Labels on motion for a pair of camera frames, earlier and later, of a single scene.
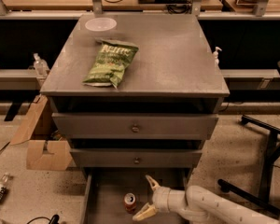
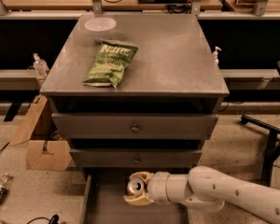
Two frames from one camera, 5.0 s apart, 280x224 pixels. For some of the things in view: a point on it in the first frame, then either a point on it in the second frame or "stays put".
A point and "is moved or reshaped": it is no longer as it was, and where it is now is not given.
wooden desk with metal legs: x=208 y=1 stays put
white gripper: x=161 y=198 to x=157 y=187
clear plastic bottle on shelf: x=40 y=65 stays put
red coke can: x=130 y=202 is moved or reshaped
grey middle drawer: x=135 y=158 stays put
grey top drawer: x=91 y=126 stays put
